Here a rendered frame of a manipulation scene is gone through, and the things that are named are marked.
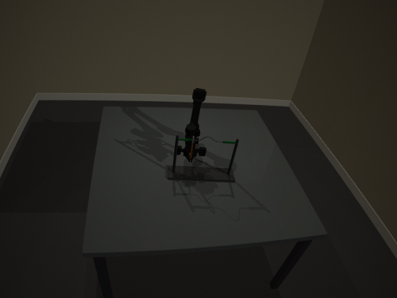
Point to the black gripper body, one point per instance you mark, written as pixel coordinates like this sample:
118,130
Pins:
201,151

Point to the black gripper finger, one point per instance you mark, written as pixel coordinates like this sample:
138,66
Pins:
194,153
186,154

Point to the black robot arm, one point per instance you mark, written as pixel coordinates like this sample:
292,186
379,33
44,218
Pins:
192,129

